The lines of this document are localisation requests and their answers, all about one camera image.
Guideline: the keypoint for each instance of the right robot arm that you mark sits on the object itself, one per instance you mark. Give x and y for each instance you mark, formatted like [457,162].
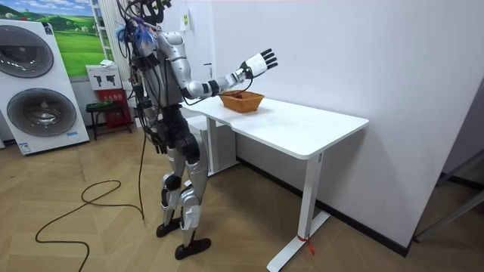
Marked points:
[177,56]

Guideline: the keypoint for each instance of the green landscape wall poster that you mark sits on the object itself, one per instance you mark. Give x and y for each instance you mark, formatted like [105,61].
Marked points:
[75,41]

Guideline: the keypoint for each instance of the black stool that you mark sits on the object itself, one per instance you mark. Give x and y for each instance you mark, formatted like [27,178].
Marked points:
[104,107]

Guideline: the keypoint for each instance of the orange wicker basket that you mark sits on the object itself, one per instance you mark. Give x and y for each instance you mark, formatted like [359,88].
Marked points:
[242,104]

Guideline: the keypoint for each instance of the white washing machine tower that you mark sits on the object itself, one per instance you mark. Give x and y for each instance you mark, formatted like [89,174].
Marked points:
[41,83]

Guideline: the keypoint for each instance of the yellow wall label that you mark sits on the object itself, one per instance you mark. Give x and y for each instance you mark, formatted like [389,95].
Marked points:
[185,19]

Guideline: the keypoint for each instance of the small white object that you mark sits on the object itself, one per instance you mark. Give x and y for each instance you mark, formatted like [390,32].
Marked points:
[107,62]

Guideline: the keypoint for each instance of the white pleated curtain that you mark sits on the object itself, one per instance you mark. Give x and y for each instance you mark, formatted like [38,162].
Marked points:
[113,26]

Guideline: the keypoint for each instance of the robot legs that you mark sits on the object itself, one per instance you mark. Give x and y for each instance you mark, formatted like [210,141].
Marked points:
[196,174]

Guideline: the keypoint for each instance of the white cardboard box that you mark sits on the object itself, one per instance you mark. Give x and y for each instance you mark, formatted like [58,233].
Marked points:
[104,77]

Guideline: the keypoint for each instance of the red tape strip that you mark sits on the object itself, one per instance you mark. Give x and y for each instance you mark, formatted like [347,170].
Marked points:
[307,242]

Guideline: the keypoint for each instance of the red box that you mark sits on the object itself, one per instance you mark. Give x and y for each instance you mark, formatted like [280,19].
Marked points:
[113,96]

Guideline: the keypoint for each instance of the small red object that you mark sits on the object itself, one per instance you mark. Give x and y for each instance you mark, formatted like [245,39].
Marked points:
[238,96]

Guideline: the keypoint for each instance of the robot body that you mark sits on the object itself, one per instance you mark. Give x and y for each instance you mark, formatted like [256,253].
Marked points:
[152,81]

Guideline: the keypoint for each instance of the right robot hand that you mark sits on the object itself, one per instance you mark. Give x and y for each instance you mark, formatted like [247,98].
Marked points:
[258,63]

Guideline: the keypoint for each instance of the grey metal frame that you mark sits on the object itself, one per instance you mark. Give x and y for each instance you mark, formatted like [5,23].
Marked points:
[450,215]

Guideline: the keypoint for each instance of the white desk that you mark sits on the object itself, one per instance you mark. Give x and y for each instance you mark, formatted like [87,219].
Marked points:
[287,128]

